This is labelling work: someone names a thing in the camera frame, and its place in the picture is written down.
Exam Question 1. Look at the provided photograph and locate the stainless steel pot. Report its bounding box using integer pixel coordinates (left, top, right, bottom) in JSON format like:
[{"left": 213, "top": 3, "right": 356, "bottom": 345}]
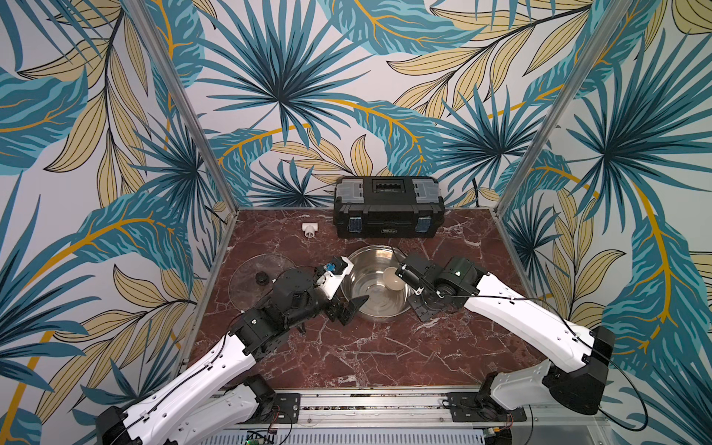
[{"left": 341, "top": 245, "right": 412, "bottom": 322}]

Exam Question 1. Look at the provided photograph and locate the glass pot lid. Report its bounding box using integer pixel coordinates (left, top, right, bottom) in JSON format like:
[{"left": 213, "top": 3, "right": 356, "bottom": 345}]
[{"left": 228, "top": 253, "right": 296, "bottom": 312}]

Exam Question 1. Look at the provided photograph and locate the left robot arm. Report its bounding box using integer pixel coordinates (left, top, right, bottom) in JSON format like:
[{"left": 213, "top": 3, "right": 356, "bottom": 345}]
[{"left": 96, "top": 257, "right": 369, "bottom": 444}]

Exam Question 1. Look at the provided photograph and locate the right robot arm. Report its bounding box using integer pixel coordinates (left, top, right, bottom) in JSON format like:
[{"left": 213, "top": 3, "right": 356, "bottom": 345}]
[{"left": 394, "top": 254, "right": 615, "bottom": 415}]

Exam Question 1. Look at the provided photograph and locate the white pvc pipe fitting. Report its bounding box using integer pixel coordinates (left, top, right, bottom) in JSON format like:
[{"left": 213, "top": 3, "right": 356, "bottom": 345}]
[{"left": 301, "top": 222, "right": 319, "bottom": 238}]

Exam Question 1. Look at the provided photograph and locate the black plastic toolbox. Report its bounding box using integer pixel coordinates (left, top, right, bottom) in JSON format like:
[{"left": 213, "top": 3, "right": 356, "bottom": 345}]
[{"left": 333, "top": 176, "right": 445, "bottom": 238}]

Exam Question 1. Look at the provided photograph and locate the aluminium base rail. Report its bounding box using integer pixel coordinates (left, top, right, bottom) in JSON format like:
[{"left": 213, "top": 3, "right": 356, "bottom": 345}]
[{"left": 207, "top": 387, "right": 614, "bottom": 444}]

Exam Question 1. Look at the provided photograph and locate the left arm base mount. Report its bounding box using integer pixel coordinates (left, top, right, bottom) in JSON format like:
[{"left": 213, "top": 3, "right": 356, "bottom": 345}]
[{"left": 244, "top": 392, "right": 301, "bottom": 425}]

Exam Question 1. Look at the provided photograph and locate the right aluminium frame post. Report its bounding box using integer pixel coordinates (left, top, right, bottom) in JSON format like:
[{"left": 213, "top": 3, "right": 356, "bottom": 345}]
[{"left": 493, "top": 1, "right": 633, "bottom": 220}]

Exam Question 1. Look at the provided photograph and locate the aluminium frame post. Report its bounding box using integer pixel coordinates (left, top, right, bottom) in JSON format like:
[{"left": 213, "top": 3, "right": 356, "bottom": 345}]
[
  {"left": 493, "top": 1, "right": 633, "bottom": 220},
  {"left": 124, "top": 0, "right": 239, "bottom": 217}
]

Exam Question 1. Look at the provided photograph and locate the left aluminium frame post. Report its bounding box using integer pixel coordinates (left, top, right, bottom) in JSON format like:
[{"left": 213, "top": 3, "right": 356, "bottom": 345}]
[{"left": 124, "top": 0, "right": 239, "bottom": 217}]

